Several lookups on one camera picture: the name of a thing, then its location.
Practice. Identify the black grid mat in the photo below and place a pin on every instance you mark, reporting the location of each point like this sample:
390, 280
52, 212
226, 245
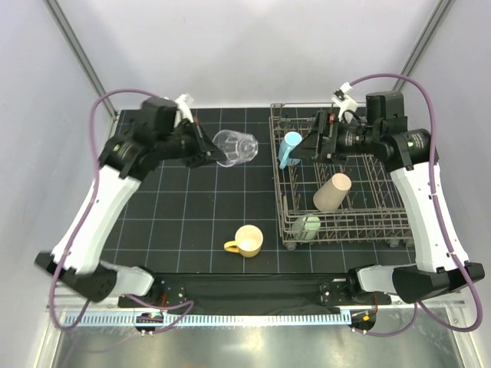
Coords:
180, 219

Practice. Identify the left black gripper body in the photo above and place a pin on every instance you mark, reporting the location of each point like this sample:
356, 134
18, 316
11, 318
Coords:
196, 142

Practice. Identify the pale green cup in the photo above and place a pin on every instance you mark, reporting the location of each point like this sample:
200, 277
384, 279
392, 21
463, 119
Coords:
306, 228

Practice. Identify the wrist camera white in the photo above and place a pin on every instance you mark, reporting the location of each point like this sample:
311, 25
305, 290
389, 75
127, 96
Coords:
183, 111
342, 100

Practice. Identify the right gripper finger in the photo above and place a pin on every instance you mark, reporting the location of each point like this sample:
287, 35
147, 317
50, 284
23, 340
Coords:
313, 125
307, 149

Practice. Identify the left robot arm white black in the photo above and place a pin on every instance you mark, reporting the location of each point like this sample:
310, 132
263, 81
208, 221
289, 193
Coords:
163, 129

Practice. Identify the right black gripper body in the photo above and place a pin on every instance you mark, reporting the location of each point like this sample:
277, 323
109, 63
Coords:
328, 129

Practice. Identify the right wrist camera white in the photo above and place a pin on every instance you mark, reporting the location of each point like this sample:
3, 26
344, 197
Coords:
342, 100

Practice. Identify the clear glass tumbler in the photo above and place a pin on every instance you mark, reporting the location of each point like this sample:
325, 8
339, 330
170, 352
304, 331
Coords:
237, 147

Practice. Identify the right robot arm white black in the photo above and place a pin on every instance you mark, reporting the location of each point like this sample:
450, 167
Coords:
442, 266

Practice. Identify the light blue mug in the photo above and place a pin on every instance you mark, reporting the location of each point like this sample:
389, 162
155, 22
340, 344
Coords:
290, 141

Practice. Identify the beige paper cup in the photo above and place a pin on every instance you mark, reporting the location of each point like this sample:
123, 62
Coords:
330, 196

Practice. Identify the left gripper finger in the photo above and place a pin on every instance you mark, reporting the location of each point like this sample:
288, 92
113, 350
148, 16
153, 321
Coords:
217, 154
198, 161

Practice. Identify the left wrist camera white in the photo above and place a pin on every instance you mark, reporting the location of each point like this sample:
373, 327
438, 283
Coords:
183, 111

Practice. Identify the yellow mug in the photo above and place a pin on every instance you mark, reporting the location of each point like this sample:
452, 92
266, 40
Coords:
247, 241

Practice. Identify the white slotted cable duct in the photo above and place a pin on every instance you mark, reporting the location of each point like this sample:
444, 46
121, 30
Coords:
150, 318

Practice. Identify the grey wire dish rack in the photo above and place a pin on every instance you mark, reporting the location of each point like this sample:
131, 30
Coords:
372, 211

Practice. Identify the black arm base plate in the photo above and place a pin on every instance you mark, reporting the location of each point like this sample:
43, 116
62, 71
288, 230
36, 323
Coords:
260, 294

